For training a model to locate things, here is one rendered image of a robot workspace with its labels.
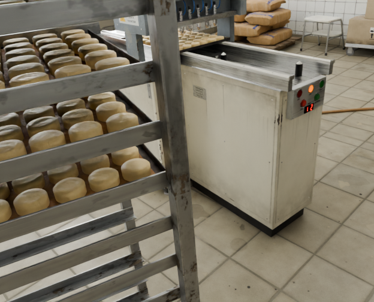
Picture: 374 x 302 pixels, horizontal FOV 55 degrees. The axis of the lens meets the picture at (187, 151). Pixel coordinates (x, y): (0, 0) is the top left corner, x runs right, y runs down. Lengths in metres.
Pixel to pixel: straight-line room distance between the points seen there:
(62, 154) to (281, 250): 1.59
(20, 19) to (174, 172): 0.29
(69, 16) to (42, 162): 0.19
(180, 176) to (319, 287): 1.37
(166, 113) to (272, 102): 1.13
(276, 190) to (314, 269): 0.42
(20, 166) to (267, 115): 1.28
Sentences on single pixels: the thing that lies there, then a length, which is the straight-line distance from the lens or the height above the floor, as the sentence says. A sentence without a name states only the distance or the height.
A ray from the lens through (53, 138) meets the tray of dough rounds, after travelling 0.56.
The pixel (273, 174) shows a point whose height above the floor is 0.42.
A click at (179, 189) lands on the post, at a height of 1.05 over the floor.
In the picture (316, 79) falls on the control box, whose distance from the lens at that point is 1.71.
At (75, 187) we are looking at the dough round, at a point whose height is 1.06.
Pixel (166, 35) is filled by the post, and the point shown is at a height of 1.28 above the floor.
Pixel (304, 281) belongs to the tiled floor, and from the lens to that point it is 1.86.
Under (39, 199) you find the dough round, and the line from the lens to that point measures 0.59.
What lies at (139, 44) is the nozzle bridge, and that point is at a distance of 2.00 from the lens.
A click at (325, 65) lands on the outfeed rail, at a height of 0.88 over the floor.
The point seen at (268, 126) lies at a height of 0.66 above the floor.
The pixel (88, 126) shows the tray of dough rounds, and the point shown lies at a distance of 0.57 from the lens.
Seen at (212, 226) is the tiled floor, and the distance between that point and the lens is 2.09.
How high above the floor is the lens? 1.37
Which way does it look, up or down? 29 degrees down
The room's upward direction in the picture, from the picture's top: 5 degrees counter-clockwise
